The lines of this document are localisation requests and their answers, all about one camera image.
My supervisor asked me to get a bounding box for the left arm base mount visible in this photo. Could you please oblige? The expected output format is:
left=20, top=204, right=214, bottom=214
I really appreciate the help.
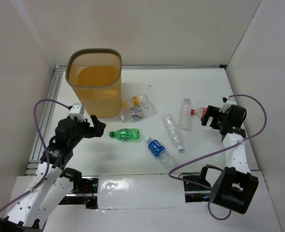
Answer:
left=59, top=176, right=99, bottom=209

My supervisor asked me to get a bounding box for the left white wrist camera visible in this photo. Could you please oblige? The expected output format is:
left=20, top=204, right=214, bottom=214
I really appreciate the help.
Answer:
left=68, top=103, right=85, bottom=116

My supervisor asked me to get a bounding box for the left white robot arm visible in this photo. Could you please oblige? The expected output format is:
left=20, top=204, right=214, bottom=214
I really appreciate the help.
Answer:
left=0, top=115, right=106, bottom=232

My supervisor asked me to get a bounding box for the red cap cola bottle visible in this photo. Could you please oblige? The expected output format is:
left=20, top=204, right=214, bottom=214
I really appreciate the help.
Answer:
left=191, top=107, right=207, bottom=118

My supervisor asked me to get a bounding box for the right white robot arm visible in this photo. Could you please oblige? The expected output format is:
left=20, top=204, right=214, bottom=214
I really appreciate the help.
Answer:
left=198, top=104, right=258, bottom=214

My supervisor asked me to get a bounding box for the crushed clear bottle white cap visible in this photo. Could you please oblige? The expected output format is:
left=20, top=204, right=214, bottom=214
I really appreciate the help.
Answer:
left=162, top=114, right=184, bottom=153

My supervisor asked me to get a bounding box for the green plastic bottle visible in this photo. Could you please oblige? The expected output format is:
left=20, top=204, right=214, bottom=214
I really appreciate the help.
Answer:
left=109, top=128, right=140, bottom=142

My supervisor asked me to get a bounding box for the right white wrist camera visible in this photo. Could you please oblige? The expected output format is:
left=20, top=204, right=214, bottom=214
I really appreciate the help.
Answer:
left=219, top=97, right=237, bottom=113

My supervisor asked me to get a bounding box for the yellow mesh waste bin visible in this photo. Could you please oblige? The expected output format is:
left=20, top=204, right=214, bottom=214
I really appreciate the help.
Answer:
left=65, top=48, right=122, bottom=118

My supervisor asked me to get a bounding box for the blue label water bottle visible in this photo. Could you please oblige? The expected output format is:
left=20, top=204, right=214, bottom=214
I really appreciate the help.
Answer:
left=145, top=136, right=177, bottom=172

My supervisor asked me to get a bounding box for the aluminium frame rail back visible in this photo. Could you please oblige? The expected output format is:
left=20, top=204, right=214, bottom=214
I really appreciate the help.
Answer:
left=122, top=65, right=227, bottom=70

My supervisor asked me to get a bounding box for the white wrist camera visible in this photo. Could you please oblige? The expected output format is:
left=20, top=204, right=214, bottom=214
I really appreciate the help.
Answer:
left=219, top=97, right=237, bottom=113
left=68, top=103, right=85, bottom=116

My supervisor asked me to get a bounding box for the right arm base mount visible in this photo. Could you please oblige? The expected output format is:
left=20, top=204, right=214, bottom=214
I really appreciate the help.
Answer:
left=178, top=164, right=222, bottom=203

